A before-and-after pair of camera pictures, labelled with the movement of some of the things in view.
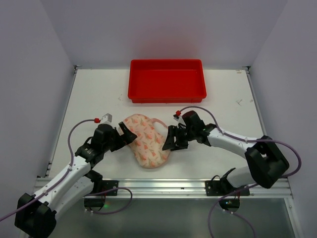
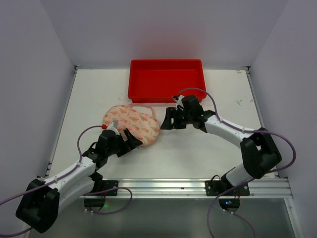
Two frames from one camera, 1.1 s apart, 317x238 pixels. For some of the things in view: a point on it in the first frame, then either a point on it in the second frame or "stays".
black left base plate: (107, 185) stays
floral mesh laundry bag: (147, 148) -> (144, 127)
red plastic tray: (167, 81) stays
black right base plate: (216, 188) stays
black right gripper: (179, 136) -> (175, 119)
